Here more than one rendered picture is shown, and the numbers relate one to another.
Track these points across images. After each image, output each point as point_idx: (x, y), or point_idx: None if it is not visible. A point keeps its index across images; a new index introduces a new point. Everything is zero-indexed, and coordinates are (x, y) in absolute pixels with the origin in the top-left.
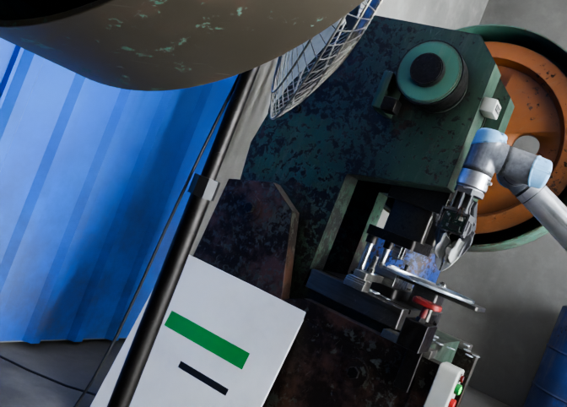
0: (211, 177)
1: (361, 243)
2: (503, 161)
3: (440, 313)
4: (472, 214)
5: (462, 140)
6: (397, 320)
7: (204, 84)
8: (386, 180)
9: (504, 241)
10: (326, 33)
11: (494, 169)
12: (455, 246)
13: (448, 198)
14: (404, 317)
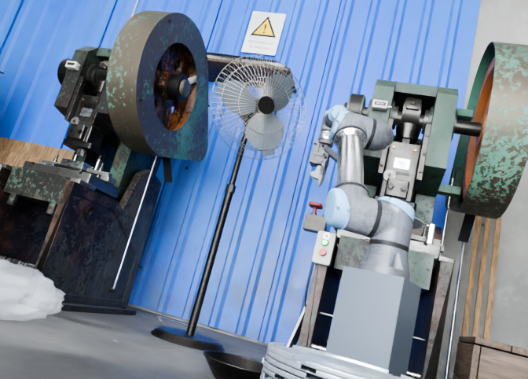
0: (229, 183)
1: (414, 229)
2: (324, 120)
3: (433, 245)
4: (327, 152)
5: None
6: (336, 231)
7: (143, 135)
8: (364, 173)
9: (471, 177)
10: (273, 122)
11: (326, 126)
12: (316, 169)
13: (379, 162)
14: (344, 230)
